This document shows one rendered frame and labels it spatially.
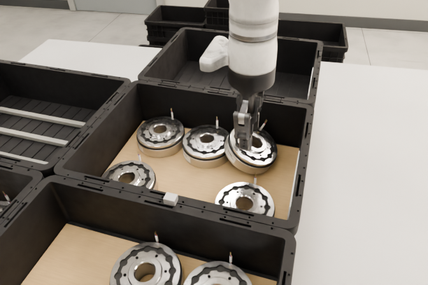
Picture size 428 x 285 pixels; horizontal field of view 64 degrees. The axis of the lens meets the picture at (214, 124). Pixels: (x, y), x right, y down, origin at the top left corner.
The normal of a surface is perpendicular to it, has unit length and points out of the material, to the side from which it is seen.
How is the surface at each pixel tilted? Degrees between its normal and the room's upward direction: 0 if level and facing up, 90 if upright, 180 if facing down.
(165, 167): 0
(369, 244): 0
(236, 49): 82
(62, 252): 0
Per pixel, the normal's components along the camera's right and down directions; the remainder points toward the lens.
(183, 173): -0.03, -0.78
